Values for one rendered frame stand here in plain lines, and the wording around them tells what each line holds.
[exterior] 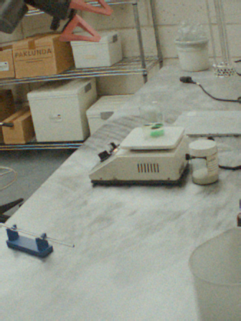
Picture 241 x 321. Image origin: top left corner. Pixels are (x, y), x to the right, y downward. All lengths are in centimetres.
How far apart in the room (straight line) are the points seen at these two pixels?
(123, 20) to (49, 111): 75
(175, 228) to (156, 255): 10
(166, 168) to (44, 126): 247
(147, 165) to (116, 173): 7
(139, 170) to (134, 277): 38
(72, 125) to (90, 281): 269
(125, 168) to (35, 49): 233
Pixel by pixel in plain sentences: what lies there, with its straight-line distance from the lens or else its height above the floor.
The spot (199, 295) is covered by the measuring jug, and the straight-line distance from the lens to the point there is 68.
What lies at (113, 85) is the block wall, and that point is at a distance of 388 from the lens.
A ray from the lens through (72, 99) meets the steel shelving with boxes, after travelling 355.
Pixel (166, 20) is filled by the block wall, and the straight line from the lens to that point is 369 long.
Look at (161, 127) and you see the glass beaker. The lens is 129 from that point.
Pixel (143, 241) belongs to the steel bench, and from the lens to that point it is 107.
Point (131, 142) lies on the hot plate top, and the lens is 129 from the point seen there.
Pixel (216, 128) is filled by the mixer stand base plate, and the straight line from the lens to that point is 157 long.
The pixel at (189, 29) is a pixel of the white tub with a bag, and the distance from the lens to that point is 226.
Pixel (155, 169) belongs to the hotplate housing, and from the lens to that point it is 127.
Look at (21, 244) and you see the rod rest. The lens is 110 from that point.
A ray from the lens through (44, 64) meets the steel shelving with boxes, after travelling 355.
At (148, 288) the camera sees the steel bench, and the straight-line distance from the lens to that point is 93.
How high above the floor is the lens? 125
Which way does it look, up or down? 20 degrees down
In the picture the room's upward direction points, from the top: 8 degrees counter-clockwise
